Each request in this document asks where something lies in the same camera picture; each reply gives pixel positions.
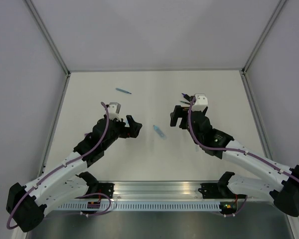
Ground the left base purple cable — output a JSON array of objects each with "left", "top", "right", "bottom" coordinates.
[{"left": 74, "top": 193, "right": 113, "bottom": 217}]

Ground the blue pen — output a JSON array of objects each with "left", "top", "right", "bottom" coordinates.
[{"left": 115, "top": 88, "right": 132, "bottom": 95}]

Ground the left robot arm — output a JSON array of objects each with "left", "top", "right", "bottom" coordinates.
[{"left": 6, "top": 115, "right": 143, "bottom": 232}]

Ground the purple black highlighter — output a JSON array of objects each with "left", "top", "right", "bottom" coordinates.
[{"left": 181, "top": 93, "right": 192, "bottom": 102}]

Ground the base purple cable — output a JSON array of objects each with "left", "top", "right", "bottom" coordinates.
[
  {"left": 74, "top": 193, "right": 113, "bottom": 217},
  {"left": 220, "top": 194, "right": 248, "bottom": 219}
]

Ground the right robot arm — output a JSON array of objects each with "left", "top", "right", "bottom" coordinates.
[{"left": 170, "top": 105, "right": 299, "bottom": 217}]

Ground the aluminium frame post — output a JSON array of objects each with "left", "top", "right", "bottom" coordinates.
[
  {"left": 241, "top": 0, "right": 289, "bottom": 75},
  {"left": 23, "top": 0, "right": 71, "bottom": 76}
]

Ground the light blue highlighter body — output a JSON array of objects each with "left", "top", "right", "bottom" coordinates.
[{"left": 153, "top": 125, "right": 166, "bottom": 140}]

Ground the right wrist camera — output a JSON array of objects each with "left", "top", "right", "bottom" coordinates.
[{"left": 191, "top": 94, "right": 208, "bottom": 112}]

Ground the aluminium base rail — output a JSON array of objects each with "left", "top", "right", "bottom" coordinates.
[{"left": 99, "top": 181, "right": 223, "bottom": 201}]

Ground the right aluminium frame post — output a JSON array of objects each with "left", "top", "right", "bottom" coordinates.
[{"left": 241, "top": 0, "right": 289, "bottom": 75}]

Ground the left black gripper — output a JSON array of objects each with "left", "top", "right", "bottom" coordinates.
[{"left": 102, "top": 115, "right": 142, "bottom": 150}]

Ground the slotted cable duct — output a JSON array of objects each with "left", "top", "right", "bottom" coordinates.
[{"left": 56, "top": 200, "right": 221, "bottom": 212}]

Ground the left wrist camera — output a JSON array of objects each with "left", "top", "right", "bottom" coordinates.
[{"left": 108, "top": 102, "right": 121, "bottom": 121}]

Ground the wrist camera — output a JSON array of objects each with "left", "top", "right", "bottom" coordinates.
[
  {"left": 108, "top": 102, "right": 121, "bottom": 121},
  {"left": 191, "top": 94, "right": 208, "bottom": 112}
]

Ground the left aluminium frame post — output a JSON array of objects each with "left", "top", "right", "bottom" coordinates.
[{"left": 23, "top": 0, "right": 71, "bottom": 76}]

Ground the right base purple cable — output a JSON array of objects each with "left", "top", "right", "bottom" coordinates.
[{"left": 220, "top": 194, "right": 248, "bottom": 219}]

